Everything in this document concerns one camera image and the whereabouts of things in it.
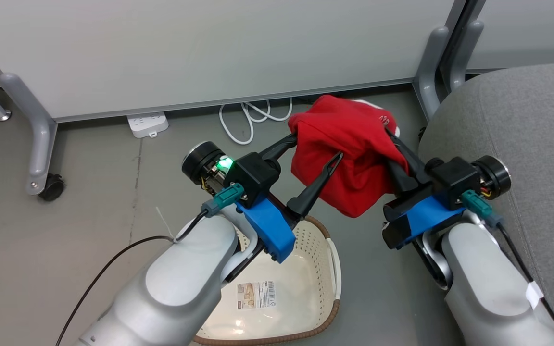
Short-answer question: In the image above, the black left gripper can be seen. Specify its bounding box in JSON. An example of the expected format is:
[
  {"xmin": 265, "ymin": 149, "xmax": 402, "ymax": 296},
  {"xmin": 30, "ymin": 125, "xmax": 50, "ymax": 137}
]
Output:
[{"xmin": 182, "ymin": 133, "xmax": 344, "ymax": 221}]

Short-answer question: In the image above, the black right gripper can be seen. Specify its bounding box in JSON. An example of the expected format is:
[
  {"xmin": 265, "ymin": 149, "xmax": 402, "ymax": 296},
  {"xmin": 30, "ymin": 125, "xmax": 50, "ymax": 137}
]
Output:
[{"xmin": 384, "ymin": 129, "xmax": 512, "ymax": 210}]

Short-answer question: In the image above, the red clothing item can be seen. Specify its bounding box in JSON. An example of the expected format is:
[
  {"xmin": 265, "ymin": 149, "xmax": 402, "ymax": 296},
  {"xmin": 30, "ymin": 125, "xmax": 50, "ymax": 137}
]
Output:
[{"xmin": 288, "ymin": 95, "xmax": 410, "ymax": 218}]

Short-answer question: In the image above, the cream plastic laundry basket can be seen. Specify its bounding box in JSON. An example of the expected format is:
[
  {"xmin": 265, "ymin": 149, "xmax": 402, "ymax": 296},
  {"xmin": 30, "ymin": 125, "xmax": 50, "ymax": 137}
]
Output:
[{"xmin": 188, "ymin": 215, "xmax": 342, "ymax": 346}]

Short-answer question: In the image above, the printed basket label sticker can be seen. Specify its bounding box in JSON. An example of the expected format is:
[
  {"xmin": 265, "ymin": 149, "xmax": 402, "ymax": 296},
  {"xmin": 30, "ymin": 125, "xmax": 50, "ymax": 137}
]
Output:
[{"xmin": 237, "ymin": 281, "xmax": 277, "ymax": 309}]

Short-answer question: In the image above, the grey upright partition leg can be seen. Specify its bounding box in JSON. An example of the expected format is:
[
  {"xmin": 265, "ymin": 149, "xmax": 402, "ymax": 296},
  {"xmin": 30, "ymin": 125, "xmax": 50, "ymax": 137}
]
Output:
[
  {"xmin": 443, "ymin": 19, "xmax": 484, "ymax": 93},
  {"xmin": 413, "ymin": 26, "xmax": 451, "ymax": 121}
]

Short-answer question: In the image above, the grey fabric sofa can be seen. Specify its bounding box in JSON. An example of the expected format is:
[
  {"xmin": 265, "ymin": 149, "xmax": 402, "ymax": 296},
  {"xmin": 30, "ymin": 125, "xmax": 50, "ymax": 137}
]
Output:
[{"xmin": 418, "ymin": 62, "xmax": 554, "ymax": 346}]

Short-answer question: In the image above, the white zip tie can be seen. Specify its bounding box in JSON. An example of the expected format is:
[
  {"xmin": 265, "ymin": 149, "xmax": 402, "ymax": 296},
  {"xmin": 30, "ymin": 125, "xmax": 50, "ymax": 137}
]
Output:
[{"xmin": 156, "ymin": 207, "xmax": 177, "ymax": 242}]

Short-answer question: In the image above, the large white partition panel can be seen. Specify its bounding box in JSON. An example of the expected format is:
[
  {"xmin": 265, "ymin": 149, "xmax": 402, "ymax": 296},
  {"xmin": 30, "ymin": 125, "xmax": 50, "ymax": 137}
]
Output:
[{"xmin": 0, "ymin": 0, "xmax": 465, "ymax": 123}]

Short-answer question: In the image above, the white power strip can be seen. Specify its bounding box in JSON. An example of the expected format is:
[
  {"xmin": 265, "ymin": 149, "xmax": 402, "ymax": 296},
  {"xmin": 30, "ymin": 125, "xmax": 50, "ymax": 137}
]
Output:
[{"xmin": 127, "ymin": 111, "xmax": 169, "ymax": 139}]

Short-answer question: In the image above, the narrow white partition panel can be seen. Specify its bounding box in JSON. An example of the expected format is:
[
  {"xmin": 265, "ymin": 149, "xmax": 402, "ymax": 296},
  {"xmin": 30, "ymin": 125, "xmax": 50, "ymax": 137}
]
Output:
[{"xmin": 466, "ymin": 0, "xmax": 554, "ymax": 74}]

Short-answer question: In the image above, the black caster wheel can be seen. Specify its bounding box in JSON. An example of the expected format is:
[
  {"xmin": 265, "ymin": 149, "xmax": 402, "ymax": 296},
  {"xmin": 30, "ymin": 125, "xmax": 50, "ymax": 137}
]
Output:
[{"xmin": 38, "ymin": 173, "xmax": 65, "ymax": 201}]

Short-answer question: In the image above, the grey partition leg with caster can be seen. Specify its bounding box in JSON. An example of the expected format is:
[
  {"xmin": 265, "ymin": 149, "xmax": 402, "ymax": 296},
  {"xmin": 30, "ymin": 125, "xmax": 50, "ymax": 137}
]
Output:
[{"xmin": 0, "ymin": 72, "xmax": 59, "ymax": 196}]

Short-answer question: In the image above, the looped white power cable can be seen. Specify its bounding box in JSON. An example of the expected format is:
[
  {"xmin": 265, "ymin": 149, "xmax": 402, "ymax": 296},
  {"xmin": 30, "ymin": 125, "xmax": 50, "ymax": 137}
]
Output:
[{"xmin": 218, "ymin": 98, "xmax": 293, "ymax": 146}]

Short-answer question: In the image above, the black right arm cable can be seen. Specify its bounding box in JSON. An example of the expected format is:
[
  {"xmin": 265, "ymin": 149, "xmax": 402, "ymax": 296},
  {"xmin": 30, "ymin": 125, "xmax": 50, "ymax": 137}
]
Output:
[{"xmin": 461, "ymin": 190, "xmax": 554, "ymax": 346}]

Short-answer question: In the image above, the white cable tape tag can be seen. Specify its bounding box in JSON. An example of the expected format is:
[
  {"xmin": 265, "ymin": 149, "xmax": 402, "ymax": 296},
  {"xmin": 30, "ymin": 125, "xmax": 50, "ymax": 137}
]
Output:
[{"xmin": 526, "ymin": 281, "xmax": 545, "ymax": 309}]

